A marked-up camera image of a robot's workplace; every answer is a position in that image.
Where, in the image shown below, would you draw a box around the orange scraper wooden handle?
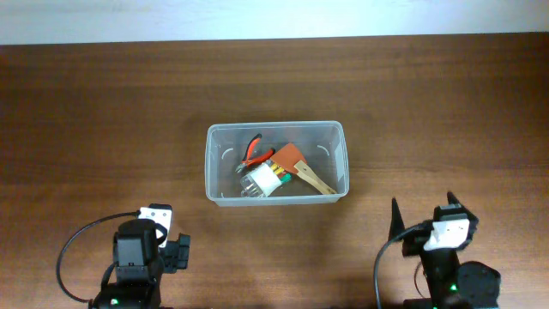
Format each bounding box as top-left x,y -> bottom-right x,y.
271,143 -> 336,195

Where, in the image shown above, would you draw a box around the clear plastic container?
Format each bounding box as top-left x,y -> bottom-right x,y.
204,121 -> 350,207

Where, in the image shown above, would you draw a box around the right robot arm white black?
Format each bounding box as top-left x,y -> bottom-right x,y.
388,192 -> 501,309

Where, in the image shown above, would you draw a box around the red handled pliers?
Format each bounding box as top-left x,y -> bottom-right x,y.
235,133 -> 276,173

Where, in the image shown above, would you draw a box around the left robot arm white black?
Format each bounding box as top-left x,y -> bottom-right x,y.
88,219 -> 190,309

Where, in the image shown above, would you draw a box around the clear case coloured bits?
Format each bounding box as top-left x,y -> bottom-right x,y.
240,160 -> 292,197

